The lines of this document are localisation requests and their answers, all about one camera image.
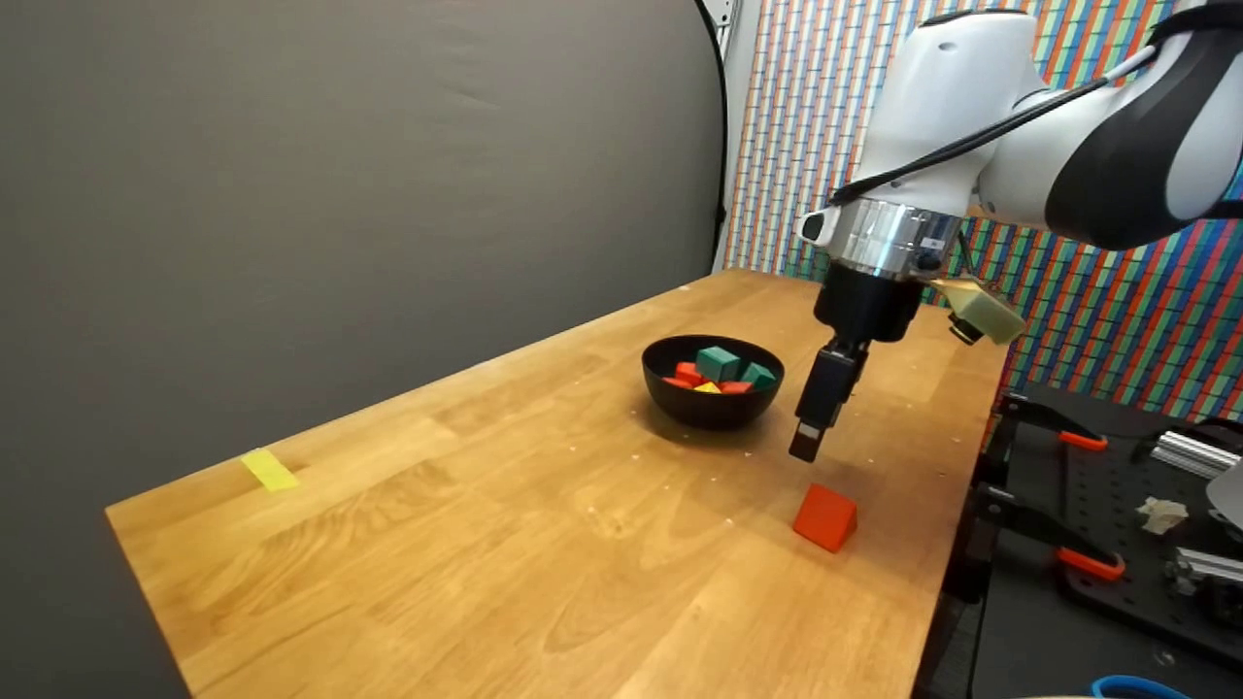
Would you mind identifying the teal cube block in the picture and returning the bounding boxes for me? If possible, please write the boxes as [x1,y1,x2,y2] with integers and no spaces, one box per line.
[741,362,780,394]

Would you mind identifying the yellow wrist camera box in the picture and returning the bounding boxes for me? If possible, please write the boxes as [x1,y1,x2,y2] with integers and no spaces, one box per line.
[941,280,1025,345]

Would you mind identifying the blue ring object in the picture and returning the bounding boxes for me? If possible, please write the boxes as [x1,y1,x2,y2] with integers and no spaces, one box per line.
[1088,675,1188,699]

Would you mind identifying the small orange cube block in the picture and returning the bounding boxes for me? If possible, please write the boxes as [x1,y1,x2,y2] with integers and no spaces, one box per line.
[720,380,753,395]

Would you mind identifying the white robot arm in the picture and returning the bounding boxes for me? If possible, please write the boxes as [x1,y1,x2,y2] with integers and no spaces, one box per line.
[789,0,1243,459]

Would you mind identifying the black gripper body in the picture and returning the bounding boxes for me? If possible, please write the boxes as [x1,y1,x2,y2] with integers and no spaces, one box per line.
[814,263,920,342]

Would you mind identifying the black perforated side table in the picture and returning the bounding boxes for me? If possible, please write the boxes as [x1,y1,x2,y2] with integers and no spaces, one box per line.
[917,390,1243,699]

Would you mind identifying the black clamp with orange handle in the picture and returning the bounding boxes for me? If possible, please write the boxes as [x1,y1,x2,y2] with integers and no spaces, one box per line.
[1000,394,1110,454]

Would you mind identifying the black clamp front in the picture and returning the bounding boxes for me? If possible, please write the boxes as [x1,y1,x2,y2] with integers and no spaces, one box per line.
[972,487,1126,582]

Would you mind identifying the orange hexagonal block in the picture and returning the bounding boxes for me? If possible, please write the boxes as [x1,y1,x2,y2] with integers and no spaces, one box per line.
[671,362,705,385]

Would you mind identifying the orange wedge block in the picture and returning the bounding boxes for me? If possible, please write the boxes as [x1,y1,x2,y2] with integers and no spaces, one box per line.
[793,487,858,553]

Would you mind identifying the yellow tape strip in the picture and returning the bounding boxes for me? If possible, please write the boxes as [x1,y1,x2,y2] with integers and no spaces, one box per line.
[241,452,298,492]

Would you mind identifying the grey backdrop screen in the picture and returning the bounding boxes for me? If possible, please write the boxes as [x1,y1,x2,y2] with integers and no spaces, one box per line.
[0,0,727,699]

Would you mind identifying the white plastic part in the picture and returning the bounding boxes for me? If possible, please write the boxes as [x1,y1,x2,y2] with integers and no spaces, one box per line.
[1137,498,1188,535]

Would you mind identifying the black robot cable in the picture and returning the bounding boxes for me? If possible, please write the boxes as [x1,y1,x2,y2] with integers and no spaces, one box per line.
[828,34,1171,210]

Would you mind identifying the black bowl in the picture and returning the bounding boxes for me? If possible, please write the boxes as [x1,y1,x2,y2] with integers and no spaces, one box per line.
[641,336,784,433]

